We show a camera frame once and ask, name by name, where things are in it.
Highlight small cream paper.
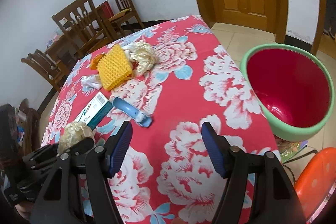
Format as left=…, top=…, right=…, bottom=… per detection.
left=58, top=121, right=94, bottom=155

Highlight white teal carton box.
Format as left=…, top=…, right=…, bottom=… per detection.
left=75, top=92, right=113, bottom=130

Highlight blue plastic clip tool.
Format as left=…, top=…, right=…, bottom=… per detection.
left=112, top=97, right=153, bottom=128

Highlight clear plastic bag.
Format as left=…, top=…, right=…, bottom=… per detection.
left=81, top=75, right=102, bottom=90

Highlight large yellow foam net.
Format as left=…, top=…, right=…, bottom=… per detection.
left=97, top=45, right=133, bottom=91

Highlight cream cloth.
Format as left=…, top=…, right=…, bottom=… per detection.
left=122, top=40, right=157, bottom=76

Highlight books under bin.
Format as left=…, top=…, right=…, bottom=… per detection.
left=278, top=140, right=308, bottom=163

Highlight orange plastic stool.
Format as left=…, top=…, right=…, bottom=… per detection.
left=294, top=147, right=335, bottom=223

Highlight red bin green rim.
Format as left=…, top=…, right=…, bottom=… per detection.
left=240, top=44, right=335, bottom=141

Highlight red floral tablecloth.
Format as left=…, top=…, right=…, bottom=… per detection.
left=40, top=14, right=281, bottom=224

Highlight left wooden chair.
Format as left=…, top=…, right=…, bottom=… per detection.
left=21, top=50, right=70, bottom=92

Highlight wooden chair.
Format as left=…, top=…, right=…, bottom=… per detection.
left=109, top=0, right=145, bottom=37
left=21, top=50, right=70, bottom=92
left=52, top=0, right=112, bottom=57

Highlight wooden dining table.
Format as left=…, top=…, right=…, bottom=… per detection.
left=43, top=4, right=116, bottom=67

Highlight near wooden chair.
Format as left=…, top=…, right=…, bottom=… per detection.
left=52, top=0, right=112, bottom=57

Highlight red bag on chair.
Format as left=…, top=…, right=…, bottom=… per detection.
left=101, top=1, right=114, bottom=19

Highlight far wooden chair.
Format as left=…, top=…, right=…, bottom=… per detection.
left=109, top=0, right=145, bottom=37

